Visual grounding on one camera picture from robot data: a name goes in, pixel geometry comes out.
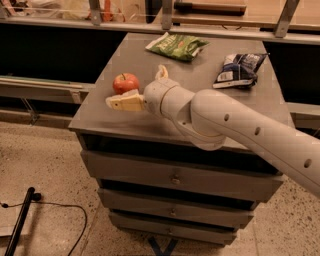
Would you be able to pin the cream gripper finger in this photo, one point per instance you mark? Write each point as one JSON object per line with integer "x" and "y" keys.
{"x": 129, "y": 101}
{"x": 162, "y": 72}

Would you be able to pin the red apple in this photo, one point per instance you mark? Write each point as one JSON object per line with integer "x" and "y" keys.
{"x": 125, "y": 82}

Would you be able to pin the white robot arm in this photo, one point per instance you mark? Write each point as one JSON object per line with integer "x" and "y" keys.
{"x": 208, "y": 117}

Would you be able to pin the green chip bag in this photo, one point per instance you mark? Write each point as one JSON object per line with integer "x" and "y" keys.
{"x": 176, "y": 46}

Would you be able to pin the blue chip bag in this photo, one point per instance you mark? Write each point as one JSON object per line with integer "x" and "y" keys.
{"x": 239, "y": 71}

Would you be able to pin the dark wooden bar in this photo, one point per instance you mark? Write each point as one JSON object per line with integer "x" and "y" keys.
{"x": 210, "y": 8}

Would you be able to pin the top grey drawer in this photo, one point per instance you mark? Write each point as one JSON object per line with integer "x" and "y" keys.
{"x": 260, "y": 187}

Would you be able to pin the grey drawer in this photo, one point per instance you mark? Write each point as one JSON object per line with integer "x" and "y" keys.
{"x": 260, "y": 187}
{"x": 172, "y": 228}
{"x": 174, "y": 209}

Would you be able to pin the grey drawer cabinet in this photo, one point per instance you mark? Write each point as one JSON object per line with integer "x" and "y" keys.
{"x": 145, "y": 136}

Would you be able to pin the low shelf ledge left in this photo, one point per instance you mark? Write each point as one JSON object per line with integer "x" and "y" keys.
{"x": 57, "y": 91}

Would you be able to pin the middle grey drawer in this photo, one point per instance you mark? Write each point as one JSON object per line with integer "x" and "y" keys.
{"x": 174, "y": 209}

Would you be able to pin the bottom grey drawer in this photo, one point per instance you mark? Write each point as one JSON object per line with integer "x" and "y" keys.
{"x": 172, "y": 228}

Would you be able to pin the black pole on floor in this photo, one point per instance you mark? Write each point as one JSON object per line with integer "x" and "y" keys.
{"x": 14, "y": 239}

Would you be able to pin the metal frame rail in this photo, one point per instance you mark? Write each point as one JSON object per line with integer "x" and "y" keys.
{"x": 288, "y": 21}

